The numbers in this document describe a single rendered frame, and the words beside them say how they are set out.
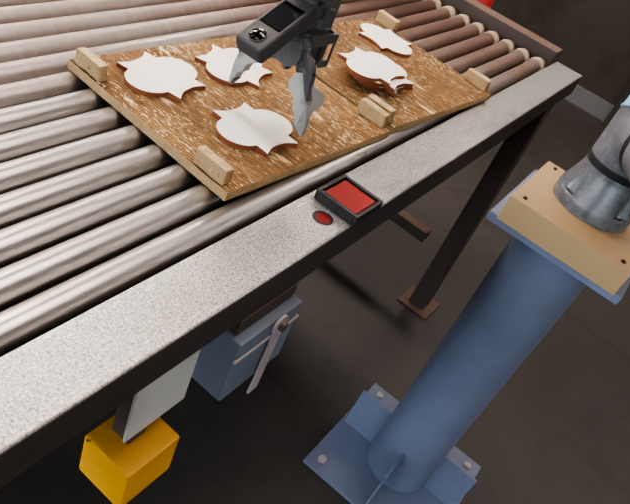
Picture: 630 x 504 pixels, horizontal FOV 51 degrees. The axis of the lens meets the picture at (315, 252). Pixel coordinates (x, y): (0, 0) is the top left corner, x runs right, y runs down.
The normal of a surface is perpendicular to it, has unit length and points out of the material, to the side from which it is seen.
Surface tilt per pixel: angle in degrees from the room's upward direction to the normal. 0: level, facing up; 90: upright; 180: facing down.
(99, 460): 90
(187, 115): 0
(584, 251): 90
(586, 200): 71
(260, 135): 0
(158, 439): 0
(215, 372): 90
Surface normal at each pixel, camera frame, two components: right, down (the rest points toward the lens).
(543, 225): -0.55, 0.37
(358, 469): 0.33, -0.72
